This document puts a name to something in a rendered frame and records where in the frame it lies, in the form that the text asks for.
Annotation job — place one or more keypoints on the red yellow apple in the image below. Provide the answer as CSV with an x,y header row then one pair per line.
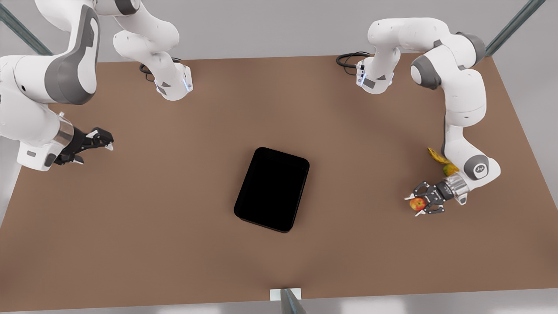
x,y
418,203

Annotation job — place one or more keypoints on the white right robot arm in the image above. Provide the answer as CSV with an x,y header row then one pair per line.
x,y
69,65

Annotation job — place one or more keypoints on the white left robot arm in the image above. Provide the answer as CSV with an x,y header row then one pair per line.
x,y
462,100

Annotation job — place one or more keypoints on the black storage box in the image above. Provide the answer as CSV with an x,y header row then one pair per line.
x,y
272,189

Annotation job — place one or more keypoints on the yellow banana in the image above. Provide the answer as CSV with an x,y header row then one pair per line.
x,y
441,159

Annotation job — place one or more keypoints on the silver frame post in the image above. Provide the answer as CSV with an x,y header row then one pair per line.
x,y
291,303
514,25
22,31

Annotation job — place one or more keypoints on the white frame post foot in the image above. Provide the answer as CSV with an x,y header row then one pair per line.
x,y
274,295

